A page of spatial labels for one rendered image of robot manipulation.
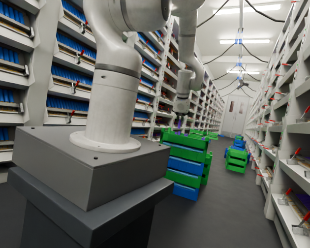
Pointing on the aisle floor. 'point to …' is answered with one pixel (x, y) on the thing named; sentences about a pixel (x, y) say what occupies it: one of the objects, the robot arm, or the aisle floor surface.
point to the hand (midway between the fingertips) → (180, 118)
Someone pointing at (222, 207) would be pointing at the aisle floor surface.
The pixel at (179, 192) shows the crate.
